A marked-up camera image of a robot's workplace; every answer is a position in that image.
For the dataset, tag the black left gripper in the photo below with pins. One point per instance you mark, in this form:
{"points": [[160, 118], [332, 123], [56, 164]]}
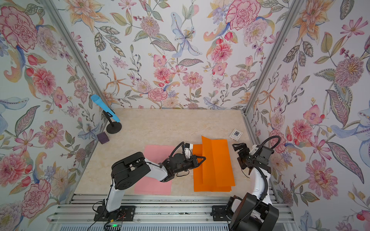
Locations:
{"points": [[195, 163]]}

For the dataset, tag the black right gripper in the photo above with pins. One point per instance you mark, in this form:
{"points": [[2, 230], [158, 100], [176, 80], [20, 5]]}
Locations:
{"points": [[243, 153]]}

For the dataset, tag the white playing card box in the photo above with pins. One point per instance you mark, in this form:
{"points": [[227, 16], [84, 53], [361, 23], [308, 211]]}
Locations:
{"points": [[236, 134]]}

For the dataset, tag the aluminium corner frame post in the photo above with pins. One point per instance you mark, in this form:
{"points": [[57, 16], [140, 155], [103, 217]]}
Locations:
{"points": [[288, 22]]}

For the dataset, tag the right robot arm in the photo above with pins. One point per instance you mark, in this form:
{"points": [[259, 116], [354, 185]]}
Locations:
{"points": [[253, 212]]}

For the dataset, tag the orange paper sheet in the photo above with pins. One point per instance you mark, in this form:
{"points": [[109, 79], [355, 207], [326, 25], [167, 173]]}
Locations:
{"points": [[199, 186]]}

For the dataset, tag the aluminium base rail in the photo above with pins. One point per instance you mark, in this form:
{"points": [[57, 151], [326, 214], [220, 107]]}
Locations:
{"points": [[152, 213]]}

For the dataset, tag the left aluminium frame post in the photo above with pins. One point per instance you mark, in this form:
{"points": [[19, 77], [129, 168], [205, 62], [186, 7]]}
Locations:
{"points": [[56, 18]]}

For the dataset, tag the blue microphone on stand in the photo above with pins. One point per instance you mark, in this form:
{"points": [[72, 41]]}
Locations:
{"points": [[114, 125]]}

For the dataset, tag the large pink paper sheet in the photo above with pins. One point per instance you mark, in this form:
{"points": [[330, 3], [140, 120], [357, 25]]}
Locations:
{"points": [[150, 186]]}

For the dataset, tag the purple cube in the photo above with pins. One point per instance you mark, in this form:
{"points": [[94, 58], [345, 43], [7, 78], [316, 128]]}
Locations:
{"points": [[102, 138]]}

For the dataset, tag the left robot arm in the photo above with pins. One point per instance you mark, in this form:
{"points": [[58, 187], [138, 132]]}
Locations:
{"points": [[129, 171]]}

